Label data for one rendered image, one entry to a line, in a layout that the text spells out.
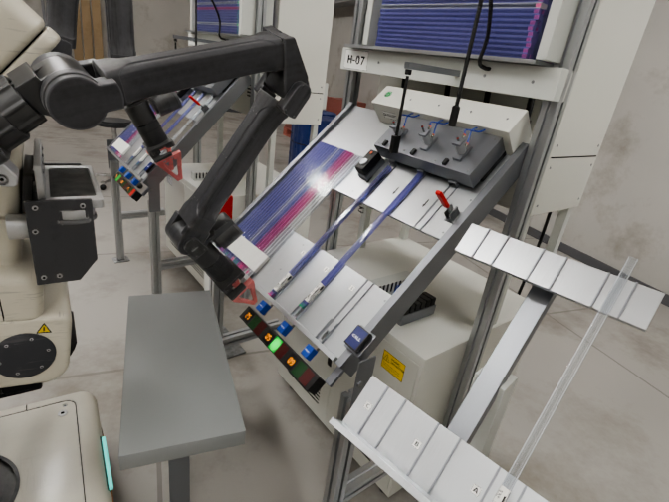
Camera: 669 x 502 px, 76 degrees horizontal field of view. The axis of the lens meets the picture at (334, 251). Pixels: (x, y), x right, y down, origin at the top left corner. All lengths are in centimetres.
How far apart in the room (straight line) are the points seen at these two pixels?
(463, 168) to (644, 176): 313
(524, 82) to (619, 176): 313
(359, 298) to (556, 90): 65
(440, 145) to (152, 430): 95
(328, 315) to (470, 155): 53
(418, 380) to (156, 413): 68
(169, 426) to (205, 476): 70
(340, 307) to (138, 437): 51
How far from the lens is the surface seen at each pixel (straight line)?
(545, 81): 115
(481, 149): 113
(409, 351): 126
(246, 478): 167
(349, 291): 106
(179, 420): 102
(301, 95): 87
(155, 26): 1051
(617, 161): 427
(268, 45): 83
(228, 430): 99
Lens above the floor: 132
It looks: 23 degrees down
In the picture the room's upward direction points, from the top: 8 degrees clockwise
